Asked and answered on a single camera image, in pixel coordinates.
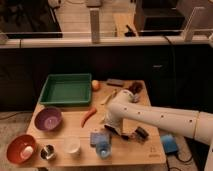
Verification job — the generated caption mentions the green plastic tray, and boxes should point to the green plastic tray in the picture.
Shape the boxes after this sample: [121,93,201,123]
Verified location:
[39,73,92,106]

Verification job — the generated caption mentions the blue box on floor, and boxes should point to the blue box on floor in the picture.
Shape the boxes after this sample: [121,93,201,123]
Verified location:
[161,134,179,154]

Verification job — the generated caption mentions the wooden table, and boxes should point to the wooden table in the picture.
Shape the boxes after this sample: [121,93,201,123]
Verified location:
[26,82,166,168]

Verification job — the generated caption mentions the black brush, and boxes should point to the black brush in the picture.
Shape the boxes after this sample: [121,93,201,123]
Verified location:
[104,125,130,140]

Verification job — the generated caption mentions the black binder clip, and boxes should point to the black binder clip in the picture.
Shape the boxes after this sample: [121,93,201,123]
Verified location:
[135,126,149,140]

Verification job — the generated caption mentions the white egg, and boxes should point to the white egg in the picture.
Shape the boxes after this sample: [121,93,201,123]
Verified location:
[20,146,34,159]

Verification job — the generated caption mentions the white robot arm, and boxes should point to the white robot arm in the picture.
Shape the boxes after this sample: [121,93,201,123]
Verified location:
[105,89,213,171]

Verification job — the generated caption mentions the red bowl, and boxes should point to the red bowl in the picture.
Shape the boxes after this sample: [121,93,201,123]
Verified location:
[6,134,37,164]

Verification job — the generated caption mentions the clear plastic bottle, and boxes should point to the clear plastic bottle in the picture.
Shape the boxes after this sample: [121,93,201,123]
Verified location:
[96,141,111,159]

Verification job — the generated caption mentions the crumpled blue-grey wrapper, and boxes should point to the crumpled blue-grey wrapper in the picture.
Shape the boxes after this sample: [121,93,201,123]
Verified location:
[132,94,140,103]

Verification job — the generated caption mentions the grey rectangular block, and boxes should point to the grey rectangular block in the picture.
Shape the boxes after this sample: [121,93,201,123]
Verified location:
[106,79,124,87]

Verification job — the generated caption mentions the small metal cup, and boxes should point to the small metal cup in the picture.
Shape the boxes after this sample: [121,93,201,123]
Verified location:
[40,145,56,161]

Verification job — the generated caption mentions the purple bowl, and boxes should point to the purple bowl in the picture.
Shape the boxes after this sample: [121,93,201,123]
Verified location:
[34,107,62,131]

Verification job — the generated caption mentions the blue sponge cloth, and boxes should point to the blue sponge cloth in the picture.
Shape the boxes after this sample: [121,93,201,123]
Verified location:
[90,132,110,147]

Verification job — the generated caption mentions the yellow onion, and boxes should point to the yellow onion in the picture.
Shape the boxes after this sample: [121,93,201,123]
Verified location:
[91,80,101,91]

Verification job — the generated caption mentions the yellow tongs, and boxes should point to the yellow tongs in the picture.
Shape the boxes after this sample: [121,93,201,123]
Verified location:
[100,89,117,105]

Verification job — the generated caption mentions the white railing bar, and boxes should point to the white railing bar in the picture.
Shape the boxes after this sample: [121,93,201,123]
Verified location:
[0,35,213,49]

